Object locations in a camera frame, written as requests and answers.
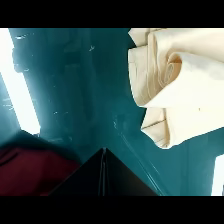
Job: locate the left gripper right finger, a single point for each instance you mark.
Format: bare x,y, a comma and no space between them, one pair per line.
125,181

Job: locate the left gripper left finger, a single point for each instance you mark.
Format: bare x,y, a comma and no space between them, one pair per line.
85,181

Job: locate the cream garment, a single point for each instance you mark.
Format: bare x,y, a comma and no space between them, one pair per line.
181,80

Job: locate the dark red garment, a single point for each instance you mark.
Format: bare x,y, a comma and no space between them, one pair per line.
30,173

